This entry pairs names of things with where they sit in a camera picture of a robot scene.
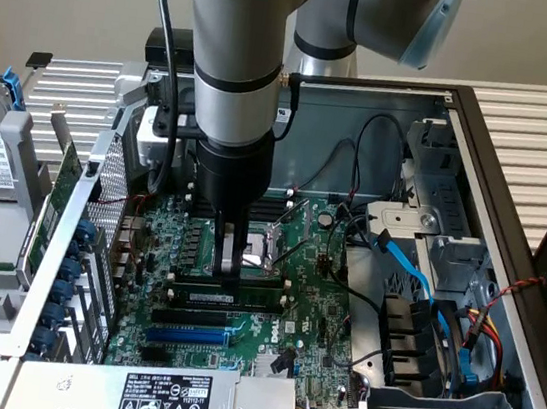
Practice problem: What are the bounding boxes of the green Dell motherboard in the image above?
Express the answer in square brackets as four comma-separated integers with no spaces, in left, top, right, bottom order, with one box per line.
[99,172,388,409]

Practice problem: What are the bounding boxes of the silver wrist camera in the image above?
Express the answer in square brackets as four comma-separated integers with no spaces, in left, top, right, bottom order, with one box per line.
[131,103,201,175]

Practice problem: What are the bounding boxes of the black looped wire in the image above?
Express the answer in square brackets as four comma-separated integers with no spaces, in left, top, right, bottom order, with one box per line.
[346,110,411,217]

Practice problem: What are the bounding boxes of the black camera cable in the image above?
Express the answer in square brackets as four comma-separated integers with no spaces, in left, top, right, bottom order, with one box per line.
[125,0,196,198]

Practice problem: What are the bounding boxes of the coloured power wire bundle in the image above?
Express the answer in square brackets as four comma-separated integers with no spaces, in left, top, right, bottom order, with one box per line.
[446,302,516,392]

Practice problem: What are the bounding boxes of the blue expansion slot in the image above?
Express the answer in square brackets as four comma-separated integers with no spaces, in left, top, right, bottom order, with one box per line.
[143,317,232,354]

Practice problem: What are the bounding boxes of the blue flat SATA wire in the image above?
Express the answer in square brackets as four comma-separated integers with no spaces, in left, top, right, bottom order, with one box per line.
[361,227,462,339]

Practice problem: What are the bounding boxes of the silver rear port block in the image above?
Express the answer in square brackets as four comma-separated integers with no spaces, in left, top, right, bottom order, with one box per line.
[110,213,146,284]

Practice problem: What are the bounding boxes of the red black twisted wire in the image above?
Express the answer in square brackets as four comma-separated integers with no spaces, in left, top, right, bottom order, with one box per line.
[484,269,547,315]

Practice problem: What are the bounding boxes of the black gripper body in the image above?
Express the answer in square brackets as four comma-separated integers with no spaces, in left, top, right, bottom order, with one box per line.
[186,125,279,222]

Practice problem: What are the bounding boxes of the metal socket cover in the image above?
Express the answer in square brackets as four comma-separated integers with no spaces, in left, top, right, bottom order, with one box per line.
[265,193,317,270]

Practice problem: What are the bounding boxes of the short black expansion slot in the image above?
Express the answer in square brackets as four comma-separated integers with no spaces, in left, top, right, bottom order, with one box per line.
[139,345,169,366]

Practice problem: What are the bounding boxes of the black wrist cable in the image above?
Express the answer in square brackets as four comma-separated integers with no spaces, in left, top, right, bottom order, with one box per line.
[270,68,306,144]

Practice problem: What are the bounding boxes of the open PC case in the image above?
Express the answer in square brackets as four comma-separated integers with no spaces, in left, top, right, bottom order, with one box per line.
[0,31,547,409]

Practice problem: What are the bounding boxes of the red and black thin wire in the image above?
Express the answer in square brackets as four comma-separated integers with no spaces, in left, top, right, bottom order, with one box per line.
[294,132,364,201]

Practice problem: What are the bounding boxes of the thin metal locking lever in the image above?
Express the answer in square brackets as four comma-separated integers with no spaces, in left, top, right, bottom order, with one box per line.
[272,236,308,272]

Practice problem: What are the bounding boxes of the black fan shroud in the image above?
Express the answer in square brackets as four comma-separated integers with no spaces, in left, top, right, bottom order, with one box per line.
[369,289,469,397]

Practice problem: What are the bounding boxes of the silver power supply with label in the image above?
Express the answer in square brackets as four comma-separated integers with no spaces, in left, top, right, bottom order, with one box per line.
[7,341,305,409]

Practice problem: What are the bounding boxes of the black angled plug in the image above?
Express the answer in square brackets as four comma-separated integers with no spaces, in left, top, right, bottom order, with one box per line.
[269,345,298,378]

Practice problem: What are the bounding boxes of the silver heat sink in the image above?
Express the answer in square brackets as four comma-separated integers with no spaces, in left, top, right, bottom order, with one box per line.
[252,348,299,383]

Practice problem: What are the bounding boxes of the green graphics card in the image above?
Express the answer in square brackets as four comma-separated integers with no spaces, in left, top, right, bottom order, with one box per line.
[15,101,93,289]

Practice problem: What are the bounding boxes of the silver disk bay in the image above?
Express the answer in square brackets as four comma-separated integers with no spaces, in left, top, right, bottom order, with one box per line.
[356,110,514,305]

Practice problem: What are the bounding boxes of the thick black wire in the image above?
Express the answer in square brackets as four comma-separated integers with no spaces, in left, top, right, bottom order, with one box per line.
[318,204,397,314]

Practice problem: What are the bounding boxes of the black box with port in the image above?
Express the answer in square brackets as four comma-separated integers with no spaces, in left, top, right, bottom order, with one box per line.
[143,25,199,70]

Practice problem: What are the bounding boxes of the black table end cap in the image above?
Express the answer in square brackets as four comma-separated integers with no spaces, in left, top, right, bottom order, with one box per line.
[24,49,54,71]

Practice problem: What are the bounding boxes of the white case sticker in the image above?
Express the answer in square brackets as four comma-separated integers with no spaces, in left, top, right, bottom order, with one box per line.
[275,105,298,126]

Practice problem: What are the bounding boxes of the blue hard disk latch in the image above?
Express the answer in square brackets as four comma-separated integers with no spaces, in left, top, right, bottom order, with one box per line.
[0,67,31,115]

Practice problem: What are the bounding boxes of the long black expansion slot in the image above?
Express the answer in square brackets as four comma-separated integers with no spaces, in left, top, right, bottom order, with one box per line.
[150,301,229,334]

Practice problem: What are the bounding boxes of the CPU socket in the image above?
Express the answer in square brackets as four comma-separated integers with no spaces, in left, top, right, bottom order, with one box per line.
[206,214,286,283]

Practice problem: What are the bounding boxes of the blue wire connector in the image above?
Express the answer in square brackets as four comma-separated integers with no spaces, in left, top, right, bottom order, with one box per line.
[456,370,480,395]

